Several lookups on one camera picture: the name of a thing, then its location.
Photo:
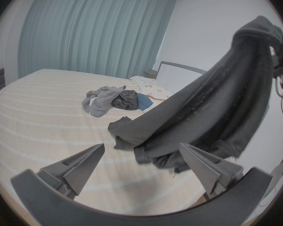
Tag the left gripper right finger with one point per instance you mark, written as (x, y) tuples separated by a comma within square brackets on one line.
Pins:
[(200, 171)]

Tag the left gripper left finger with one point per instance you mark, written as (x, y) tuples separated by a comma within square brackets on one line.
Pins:
[(82, 173)]

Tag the black T-shirt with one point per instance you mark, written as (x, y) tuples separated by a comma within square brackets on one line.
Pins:
[(202, 102)]

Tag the bed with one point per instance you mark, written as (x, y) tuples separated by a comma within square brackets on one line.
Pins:
[(49, 114)]

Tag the grey garment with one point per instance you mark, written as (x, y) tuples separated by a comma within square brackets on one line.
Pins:
[(101, 100)]

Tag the black shiny garment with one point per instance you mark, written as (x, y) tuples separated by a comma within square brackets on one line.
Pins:
[(126, 100)]

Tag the blue and white garment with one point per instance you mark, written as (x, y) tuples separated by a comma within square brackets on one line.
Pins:
[(143, 101)]

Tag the white printed pillow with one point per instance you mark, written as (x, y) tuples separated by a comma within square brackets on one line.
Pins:
[(151, 87)]

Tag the grey bedside table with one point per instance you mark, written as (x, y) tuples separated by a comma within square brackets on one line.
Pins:
[(149, 73)]

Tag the blue-green curtain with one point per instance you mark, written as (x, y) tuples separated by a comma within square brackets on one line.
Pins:
[(44, 32), (122, 27)]

